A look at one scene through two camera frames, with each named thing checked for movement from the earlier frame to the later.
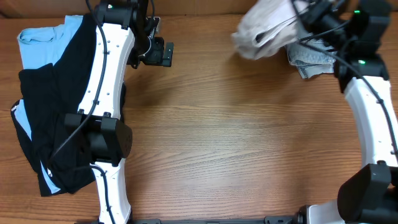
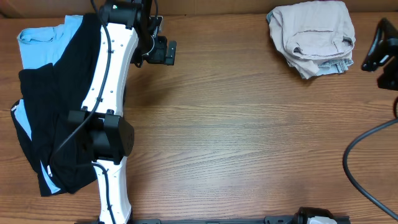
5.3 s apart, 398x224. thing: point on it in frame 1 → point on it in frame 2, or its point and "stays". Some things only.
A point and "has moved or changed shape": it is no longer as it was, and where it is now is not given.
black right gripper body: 325,23 → 384,46
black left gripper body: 168,53 stays
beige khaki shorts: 268,25 has moved or changed shape
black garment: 50,91 stays
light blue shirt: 40,46 stays
